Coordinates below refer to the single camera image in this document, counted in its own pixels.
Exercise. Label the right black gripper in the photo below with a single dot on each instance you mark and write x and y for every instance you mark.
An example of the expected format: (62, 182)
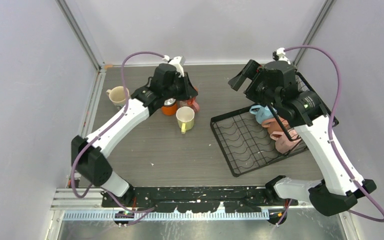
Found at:
(249, 70)

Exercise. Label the salmon pink mug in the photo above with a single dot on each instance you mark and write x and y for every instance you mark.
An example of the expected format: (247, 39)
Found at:
(274, 125)

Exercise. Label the black wire dish rack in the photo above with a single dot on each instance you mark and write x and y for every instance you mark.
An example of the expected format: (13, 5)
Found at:
(248, 145)

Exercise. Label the cream patterned mug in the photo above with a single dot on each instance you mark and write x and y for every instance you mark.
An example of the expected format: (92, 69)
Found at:
(118, 95)

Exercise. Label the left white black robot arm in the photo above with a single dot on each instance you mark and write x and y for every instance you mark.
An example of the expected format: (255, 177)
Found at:
(89, 154)

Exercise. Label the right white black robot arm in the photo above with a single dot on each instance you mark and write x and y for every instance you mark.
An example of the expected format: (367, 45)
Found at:
(341, 185)

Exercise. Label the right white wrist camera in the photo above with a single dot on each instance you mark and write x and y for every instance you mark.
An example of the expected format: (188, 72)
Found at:
(280, 55)

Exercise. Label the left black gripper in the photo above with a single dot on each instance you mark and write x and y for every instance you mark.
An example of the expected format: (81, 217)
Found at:
(189, 90)

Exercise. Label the orange mug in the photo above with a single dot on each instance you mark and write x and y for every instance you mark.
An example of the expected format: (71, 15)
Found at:
(170, 110)

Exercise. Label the lime green mug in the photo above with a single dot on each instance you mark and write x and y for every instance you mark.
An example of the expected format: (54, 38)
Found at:
(185, 117)

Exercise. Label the light blue faceted mug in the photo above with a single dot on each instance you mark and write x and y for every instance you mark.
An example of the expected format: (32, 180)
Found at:
(261, 113)

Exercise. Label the aluminium rail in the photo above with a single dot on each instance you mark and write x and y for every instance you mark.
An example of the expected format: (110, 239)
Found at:
(90, 209)

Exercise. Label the light pink mug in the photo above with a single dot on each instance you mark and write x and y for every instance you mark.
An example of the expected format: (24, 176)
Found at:
(282, 143)

